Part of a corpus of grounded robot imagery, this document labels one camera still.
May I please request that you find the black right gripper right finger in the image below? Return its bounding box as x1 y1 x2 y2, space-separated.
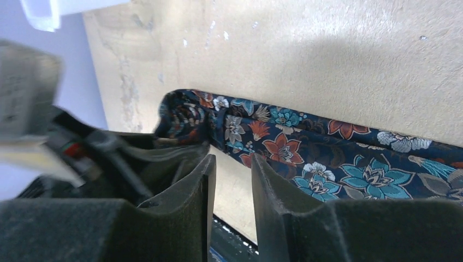
251 154 462 261

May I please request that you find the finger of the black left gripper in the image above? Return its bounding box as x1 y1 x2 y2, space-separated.
119 132 210 195

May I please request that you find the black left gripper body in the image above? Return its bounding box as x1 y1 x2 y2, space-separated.
16 108 154 204

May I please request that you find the navy floral patterned tie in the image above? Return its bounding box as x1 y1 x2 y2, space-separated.
155 90 462 204

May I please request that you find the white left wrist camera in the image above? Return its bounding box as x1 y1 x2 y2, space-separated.
1 39 84 187

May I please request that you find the white plastic basket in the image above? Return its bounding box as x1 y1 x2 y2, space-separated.
20 0 129 32

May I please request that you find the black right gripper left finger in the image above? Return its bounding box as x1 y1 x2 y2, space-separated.
1 154 216 261

